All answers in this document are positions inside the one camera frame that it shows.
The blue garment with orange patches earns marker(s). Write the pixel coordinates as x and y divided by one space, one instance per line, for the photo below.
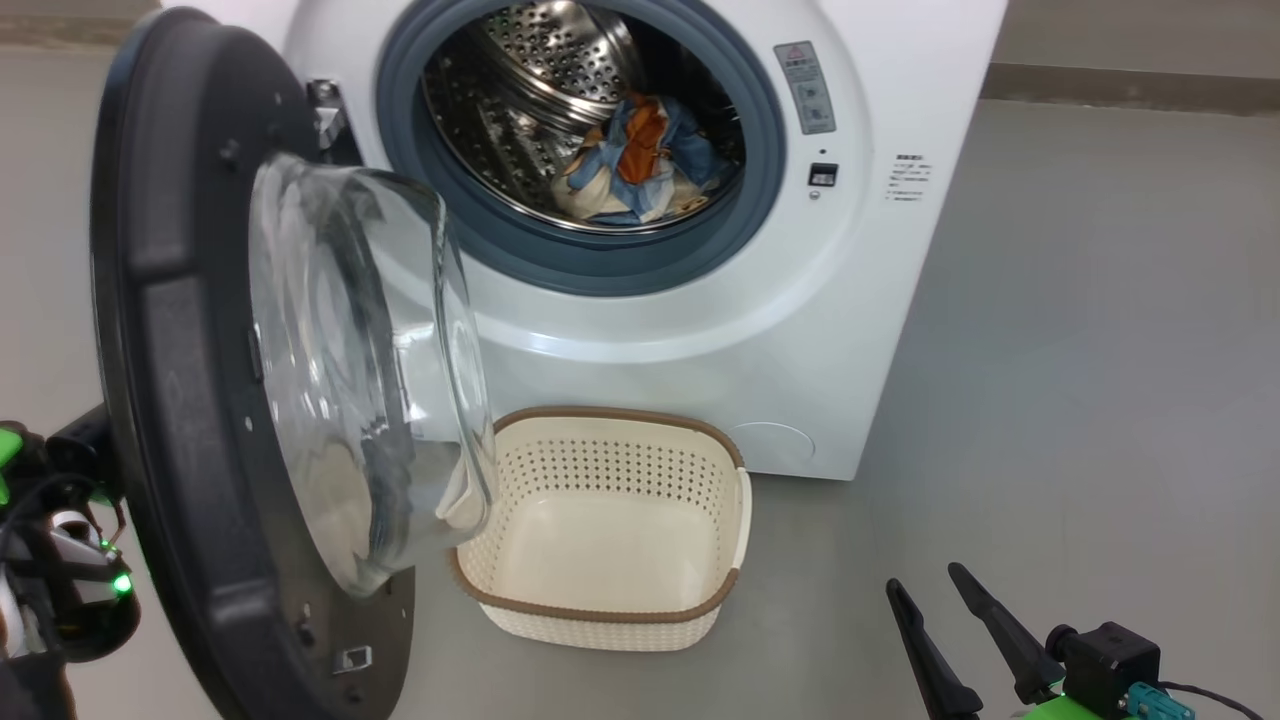
700 150

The cream blue orange garment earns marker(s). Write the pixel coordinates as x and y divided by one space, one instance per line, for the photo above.
640 140

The cream perforated laundry basket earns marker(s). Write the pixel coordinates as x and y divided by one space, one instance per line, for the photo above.
600 620

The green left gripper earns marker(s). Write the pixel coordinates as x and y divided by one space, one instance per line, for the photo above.
8 450

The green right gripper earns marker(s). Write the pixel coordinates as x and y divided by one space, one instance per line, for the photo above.
1075 710

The grey warning sticker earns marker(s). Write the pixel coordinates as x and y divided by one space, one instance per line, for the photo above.
805 88

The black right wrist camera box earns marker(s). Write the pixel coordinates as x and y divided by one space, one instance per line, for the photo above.
1110 660

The black round glass washer door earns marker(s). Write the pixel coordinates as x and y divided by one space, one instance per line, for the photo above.
180 400

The round white filter cover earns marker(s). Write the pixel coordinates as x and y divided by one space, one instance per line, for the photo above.
772 442

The white front-load washing machine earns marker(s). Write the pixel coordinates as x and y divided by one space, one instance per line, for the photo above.
700 350

